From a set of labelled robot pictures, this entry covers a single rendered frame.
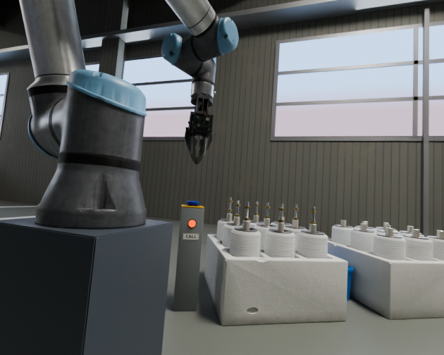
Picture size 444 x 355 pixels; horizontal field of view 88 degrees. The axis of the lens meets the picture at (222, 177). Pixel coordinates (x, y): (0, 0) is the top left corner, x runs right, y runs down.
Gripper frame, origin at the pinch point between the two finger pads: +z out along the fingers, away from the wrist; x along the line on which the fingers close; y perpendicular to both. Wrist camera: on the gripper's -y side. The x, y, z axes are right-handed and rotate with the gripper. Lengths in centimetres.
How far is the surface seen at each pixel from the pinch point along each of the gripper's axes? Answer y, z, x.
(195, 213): 3.6, 16.8, 0.7
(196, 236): 3.6, 23.9, 1.7
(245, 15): -171, -199, 57
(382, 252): 6, 27, 67
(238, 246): 7.9, 25.8, 14.0
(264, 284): 12.1, 35.2, 21.2
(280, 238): 8.8, 22.7, 27.1
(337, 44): -140, -164, 155
